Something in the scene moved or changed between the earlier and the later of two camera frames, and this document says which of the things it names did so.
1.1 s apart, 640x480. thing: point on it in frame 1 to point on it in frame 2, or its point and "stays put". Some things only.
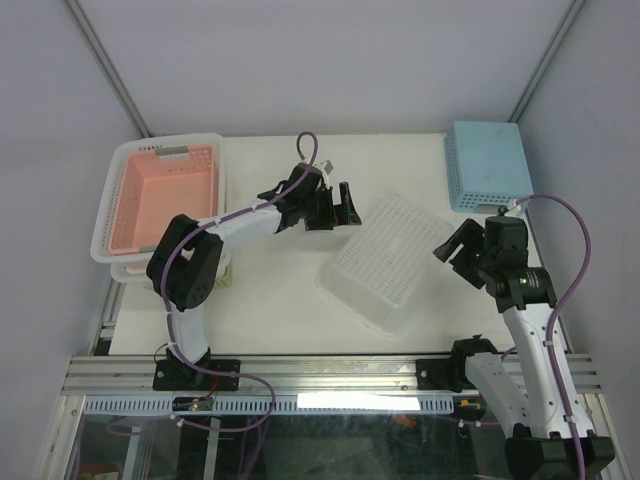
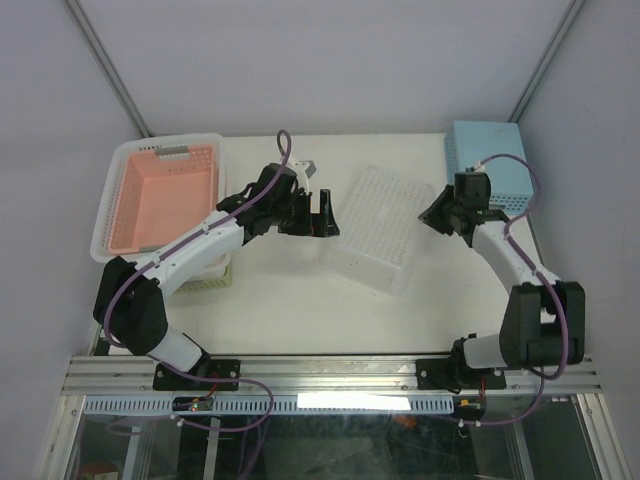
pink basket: [154, 186] stays put
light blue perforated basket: [486, 166] stays put
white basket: [153, 180] stays put
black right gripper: [468, 233] to [431, 215]
